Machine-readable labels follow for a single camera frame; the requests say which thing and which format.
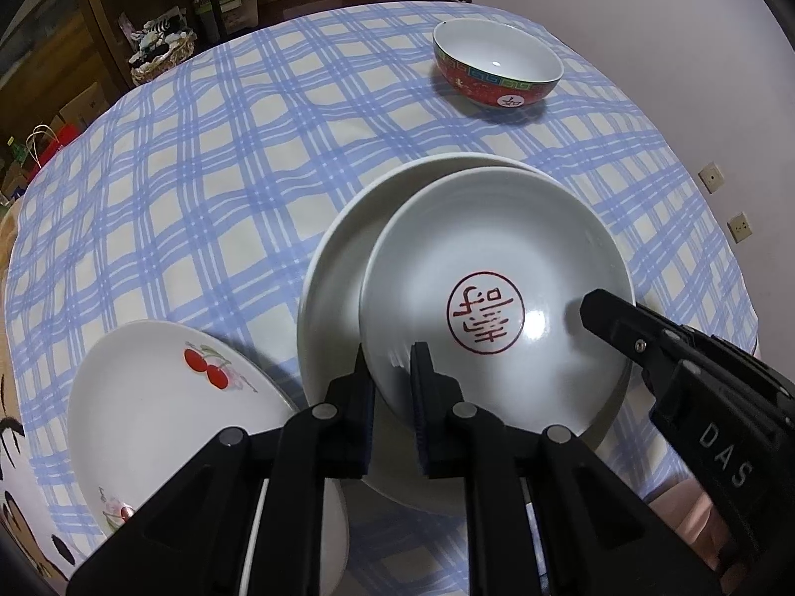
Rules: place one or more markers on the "pink cloth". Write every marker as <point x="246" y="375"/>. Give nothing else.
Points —
<point x="677" y="515"/>

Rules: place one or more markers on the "blue checked tablecloth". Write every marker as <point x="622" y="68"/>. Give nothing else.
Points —
<point x="217" y="198"/>

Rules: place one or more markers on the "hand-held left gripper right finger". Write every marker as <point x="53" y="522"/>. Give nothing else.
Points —
<point x="422" y="422"/>

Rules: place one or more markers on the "wooden shelf cabinet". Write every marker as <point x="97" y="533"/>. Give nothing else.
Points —
<point x="105" y="6"/>

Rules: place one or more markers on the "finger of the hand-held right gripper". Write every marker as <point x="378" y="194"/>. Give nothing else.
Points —
<point x="627" y="326"/>

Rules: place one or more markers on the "red patterned bowl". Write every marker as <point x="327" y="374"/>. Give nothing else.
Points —
<point x="497" y="49"/>

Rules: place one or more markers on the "beige wall socket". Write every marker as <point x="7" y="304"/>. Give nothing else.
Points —
<point x="739" y="228"/>
<point x="711" y="177"/>

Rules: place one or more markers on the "red paper bag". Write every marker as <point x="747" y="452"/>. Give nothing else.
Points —
<point x="62" y="136"/>

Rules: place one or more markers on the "brown cardboard box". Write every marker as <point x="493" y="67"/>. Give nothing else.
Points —
<point x="84" y="105"/>

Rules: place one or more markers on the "white plate with red seal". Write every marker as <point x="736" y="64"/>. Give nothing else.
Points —
<point x="528" y="248"/>

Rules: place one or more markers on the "wicker basket with toys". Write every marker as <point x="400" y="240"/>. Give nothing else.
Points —
<point x="161" y="49"/>

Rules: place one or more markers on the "black metal stand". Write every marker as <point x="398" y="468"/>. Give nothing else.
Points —
<point x="208" y="6"/>

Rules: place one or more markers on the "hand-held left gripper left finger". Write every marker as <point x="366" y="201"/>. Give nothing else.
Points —
<point x="366" y="422"/>

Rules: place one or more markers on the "white cherry-print plate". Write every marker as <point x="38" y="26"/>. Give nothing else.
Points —
<point x="155" y="410"/>

